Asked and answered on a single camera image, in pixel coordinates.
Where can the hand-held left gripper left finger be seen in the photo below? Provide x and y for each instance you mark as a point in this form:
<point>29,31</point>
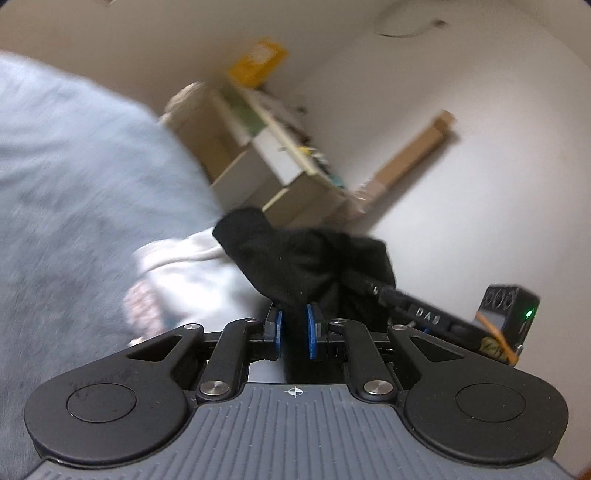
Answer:
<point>278,330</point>

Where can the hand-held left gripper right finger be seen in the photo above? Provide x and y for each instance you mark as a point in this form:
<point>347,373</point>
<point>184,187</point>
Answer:
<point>313,333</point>

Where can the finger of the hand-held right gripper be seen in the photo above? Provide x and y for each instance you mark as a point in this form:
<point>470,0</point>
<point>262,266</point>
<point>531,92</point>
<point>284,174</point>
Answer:
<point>369,284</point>

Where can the black garment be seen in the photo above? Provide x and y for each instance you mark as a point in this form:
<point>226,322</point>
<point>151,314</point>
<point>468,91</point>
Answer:
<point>304,263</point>

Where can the white printed garment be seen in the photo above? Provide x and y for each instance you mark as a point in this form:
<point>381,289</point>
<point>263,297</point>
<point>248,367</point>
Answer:
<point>194,286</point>

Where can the long cardboard box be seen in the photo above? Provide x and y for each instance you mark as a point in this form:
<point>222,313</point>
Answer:
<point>411,152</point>

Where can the light wooden shelf unit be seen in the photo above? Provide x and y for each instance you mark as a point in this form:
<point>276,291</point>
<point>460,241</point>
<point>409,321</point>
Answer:
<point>277,152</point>

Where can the beige cardboard box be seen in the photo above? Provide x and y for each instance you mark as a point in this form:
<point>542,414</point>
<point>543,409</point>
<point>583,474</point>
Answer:
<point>194,129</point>

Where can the grey-blue blanket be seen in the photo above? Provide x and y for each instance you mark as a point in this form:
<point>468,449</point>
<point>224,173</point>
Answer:
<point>69,207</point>

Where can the yellow box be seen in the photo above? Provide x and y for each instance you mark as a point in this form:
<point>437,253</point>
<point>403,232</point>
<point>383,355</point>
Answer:
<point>256,62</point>

